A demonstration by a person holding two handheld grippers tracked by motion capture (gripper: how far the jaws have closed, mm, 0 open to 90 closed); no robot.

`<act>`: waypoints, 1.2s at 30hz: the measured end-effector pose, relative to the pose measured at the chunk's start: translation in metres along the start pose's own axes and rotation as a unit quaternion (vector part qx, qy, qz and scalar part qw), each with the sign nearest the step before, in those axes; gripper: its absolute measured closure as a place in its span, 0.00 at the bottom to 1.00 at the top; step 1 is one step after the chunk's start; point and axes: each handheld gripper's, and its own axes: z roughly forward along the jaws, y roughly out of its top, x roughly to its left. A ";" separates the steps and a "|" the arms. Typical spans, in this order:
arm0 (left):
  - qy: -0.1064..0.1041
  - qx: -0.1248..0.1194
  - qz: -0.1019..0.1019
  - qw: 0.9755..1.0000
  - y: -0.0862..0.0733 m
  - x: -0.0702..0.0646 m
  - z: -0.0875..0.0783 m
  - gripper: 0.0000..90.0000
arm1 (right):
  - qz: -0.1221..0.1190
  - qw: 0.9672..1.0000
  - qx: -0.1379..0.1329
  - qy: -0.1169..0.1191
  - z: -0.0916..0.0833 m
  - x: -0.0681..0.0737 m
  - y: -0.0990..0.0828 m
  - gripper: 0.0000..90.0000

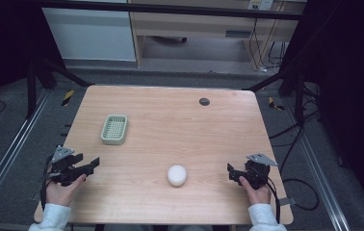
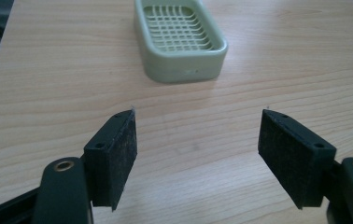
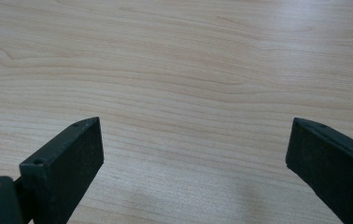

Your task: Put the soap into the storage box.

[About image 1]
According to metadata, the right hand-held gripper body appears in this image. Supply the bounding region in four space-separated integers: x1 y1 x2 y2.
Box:
235 152 279 191

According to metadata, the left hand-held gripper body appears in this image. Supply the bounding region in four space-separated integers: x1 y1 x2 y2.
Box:
46 144 85 188

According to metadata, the green soap dish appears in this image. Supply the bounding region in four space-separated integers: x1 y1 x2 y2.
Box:
100 114 129 146

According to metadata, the white round soap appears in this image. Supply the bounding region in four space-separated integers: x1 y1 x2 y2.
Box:
167 164 188 188

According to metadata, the person's right hand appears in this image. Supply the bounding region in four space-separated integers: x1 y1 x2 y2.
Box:
238 175 273 206

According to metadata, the person's left hand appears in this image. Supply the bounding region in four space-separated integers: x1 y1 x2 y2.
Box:
45 173 88 208

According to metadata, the yellow black floor tape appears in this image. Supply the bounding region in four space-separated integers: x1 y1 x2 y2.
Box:
268 96 286 113
61 90 75 107

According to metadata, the white cabinet panel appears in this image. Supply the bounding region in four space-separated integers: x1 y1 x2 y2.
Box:
41 7 138 63

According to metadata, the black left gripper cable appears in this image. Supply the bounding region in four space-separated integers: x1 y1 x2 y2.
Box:
39 153 55 212

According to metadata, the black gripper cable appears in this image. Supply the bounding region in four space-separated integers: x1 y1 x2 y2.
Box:
39 153 55 212
260 172 282 224

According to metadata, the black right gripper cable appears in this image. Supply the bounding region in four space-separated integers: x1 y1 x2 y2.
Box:
260 172 282 224

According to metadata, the black floor cable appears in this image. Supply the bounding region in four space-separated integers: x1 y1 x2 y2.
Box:
268 83 322 212

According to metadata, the metal floor rail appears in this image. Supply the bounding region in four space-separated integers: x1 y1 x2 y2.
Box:
0 90 51 222
284 95 351 231

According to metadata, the black metal frame stand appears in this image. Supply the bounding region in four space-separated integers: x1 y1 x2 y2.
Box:
25 57 94 120
242 68 306 124

